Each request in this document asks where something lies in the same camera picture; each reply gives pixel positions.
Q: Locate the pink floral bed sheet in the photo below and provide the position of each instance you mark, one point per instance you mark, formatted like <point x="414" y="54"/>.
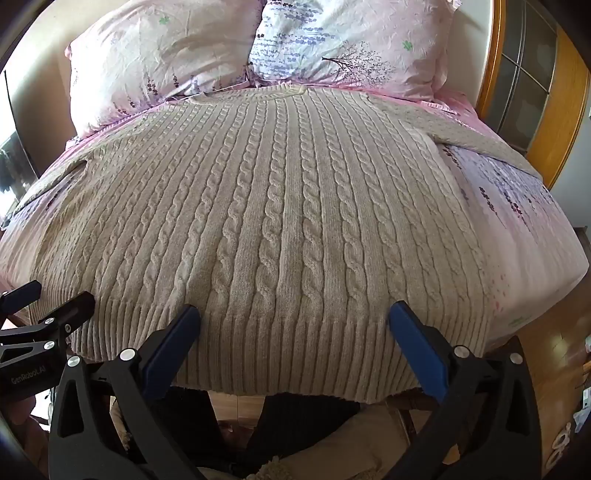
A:
<point x="508" y="240"/>

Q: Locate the pink floral pillow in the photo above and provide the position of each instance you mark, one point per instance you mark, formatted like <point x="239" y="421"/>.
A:
<point x="161" y="55"/>

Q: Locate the person's dark pants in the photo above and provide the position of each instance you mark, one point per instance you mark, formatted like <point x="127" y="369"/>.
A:
<point x="300" y="429"/>

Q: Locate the dark flat panel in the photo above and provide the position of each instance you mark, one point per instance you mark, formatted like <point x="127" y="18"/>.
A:
<point x="11" y="152"/>

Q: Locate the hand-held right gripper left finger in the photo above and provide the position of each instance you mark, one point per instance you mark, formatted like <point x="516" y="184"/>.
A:
<point x="175" y="350"/>

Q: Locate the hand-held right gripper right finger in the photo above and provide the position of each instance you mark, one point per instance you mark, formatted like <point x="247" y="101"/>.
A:
<point x="418" y="350"/>

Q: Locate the wooden glass-panel door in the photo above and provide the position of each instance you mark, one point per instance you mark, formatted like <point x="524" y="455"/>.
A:
<point x="568" y="92"/>

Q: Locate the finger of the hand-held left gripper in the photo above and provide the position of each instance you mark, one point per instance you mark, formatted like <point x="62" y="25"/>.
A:
<point x="21" y="296"/>
<point x="69" y="310"/>

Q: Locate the pink tree print pillow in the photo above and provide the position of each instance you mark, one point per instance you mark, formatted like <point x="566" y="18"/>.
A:
<point x="346" y="32"/>

